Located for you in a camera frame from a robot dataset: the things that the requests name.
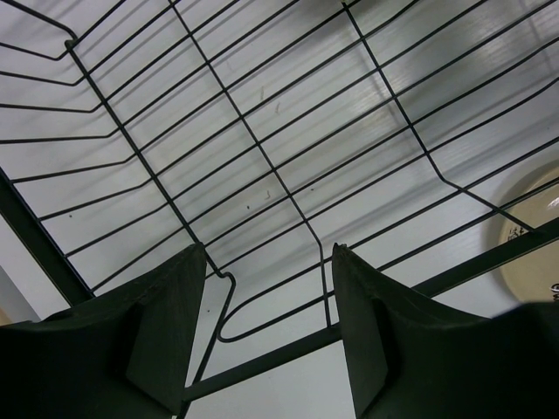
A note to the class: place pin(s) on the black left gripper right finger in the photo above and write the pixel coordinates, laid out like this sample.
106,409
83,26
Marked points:
409,356

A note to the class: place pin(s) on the black wire dish rack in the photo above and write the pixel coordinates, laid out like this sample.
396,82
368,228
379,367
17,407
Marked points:
268,132

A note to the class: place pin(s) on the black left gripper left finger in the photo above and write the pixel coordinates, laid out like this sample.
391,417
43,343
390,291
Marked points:
123,354

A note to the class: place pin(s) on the beige plate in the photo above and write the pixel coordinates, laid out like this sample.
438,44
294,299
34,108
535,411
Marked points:
528,239

